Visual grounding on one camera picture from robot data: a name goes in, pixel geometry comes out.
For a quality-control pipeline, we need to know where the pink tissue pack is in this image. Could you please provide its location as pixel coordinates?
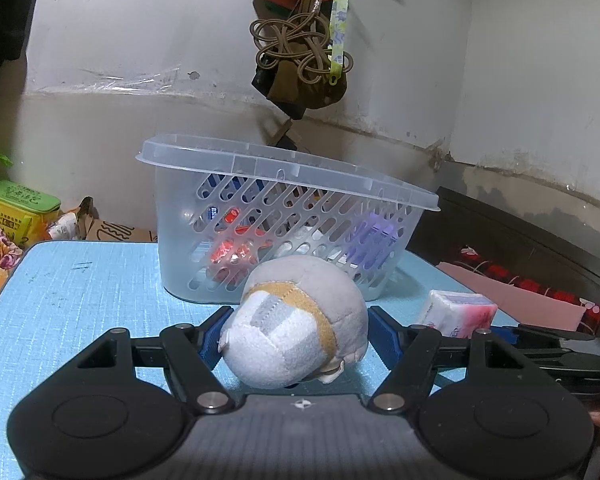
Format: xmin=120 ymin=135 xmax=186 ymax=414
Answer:
xmin=416 ymin=289 xmax=498 ymax=338

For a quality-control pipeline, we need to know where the purple cardboard box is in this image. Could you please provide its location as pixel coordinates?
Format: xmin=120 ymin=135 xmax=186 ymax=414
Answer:
xmin=344 ymin=211 xmax=399 ymax=271

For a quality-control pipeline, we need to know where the grey white plush toy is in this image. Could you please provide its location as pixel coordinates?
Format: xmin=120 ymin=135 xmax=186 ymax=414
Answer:
xmin=218 ymin=255 xmax=368 ymax=389

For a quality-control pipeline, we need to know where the dark wooden headboard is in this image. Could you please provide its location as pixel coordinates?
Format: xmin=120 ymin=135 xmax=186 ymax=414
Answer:
xmin=407 ymin=188 xmax=600 ymax=304

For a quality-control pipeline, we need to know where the brown cardboard box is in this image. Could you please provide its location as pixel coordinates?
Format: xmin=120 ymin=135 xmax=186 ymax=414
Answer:
xmin=78 ymin=196 xmax=157 ymax=243

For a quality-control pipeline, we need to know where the small white bottle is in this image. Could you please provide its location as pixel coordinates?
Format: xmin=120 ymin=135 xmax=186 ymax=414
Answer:
xmin=46 ymin=211 xmax=80 ymax=240

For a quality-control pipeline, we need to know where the red packet in basket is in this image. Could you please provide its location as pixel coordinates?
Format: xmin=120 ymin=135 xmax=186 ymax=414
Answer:
xmin=207 ymin=207 xmax=273 ymax=286

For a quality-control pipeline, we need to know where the green tin box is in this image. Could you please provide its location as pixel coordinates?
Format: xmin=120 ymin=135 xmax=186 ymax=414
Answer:
xmin=0 ymin=180 xmax=61 ymax=247

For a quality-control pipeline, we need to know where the clear plastic perforated basket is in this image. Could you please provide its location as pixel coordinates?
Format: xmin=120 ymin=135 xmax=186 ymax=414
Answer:
xmin=137 ymin=134 xmax=438 ymax=304

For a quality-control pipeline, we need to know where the white item in basket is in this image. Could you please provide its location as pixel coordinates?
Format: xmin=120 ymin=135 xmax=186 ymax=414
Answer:
xmin=274 ymin=226 xmax=343 ymax=261

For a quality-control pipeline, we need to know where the beige coiled rope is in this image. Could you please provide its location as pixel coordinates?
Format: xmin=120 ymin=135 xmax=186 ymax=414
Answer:
xmin=248 ymin=12 xmax=354 ymax=86

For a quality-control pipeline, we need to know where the yellow green lanyard strap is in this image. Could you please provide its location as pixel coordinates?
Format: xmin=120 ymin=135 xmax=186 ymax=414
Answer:
xmin=328 ymin=0 xmax=354 ymax=86

